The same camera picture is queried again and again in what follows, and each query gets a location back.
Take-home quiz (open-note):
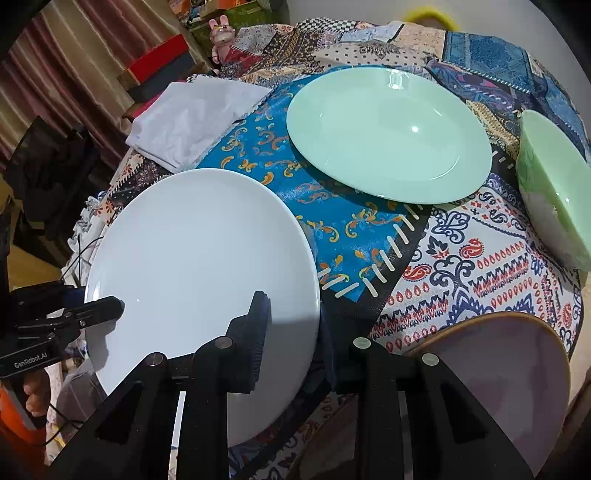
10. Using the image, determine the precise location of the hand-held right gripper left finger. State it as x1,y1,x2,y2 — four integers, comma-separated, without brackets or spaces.
44,291,271,480

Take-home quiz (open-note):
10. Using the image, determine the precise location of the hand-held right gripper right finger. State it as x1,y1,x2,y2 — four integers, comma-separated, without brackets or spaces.
322,310,539,480

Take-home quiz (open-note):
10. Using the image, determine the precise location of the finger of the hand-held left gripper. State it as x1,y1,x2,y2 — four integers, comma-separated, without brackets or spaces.
59,296,126,331
62,286,88,308

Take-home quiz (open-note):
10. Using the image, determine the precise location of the white plate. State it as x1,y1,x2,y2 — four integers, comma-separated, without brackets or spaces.
84,168,322,447

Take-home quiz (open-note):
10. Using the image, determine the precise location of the green plate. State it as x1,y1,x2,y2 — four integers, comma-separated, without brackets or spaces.
286,65,493,205

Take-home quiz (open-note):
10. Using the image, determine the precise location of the green bowl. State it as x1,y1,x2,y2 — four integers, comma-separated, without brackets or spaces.
516,109,591,241

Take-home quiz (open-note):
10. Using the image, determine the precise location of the person's left hand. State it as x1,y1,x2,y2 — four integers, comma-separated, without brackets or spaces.
24,368,50,417

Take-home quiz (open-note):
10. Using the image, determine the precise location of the person's orange clothing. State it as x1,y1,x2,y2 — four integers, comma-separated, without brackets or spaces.
0,382,31,432

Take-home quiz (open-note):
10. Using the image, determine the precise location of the black fabric bag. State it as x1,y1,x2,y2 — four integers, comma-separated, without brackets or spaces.
7,115,105,261

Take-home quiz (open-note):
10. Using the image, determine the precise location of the patchwork printed blanket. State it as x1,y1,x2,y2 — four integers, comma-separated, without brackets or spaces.
69,16,591,480

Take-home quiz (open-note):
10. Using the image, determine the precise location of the white cloth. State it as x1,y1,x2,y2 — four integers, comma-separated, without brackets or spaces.
126,75,274,172

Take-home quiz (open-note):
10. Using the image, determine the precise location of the dark grey box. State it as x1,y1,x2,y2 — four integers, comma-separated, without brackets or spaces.
127,51,209,105

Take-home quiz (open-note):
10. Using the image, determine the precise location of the striped curtain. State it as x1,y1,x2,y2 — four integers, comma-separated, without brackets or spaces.
0,0,185,169

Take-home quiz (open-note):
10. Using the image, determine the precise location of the pink bunny toy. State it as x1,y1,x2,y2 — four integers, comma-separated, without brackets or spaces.
208,15,237,64

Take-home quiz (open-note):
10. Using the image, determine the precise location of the green box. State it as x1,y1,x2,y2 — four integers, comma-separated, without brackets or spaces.
188,4,290,51

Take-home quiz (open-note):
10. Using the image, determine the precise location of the black cable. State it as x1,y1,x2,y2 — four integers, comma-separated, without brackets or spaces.
59,234,108,298

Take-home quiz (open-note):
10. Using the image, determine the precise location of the yellow ring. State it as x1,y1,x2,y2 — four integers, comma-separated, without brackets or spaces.
403,5,456,31

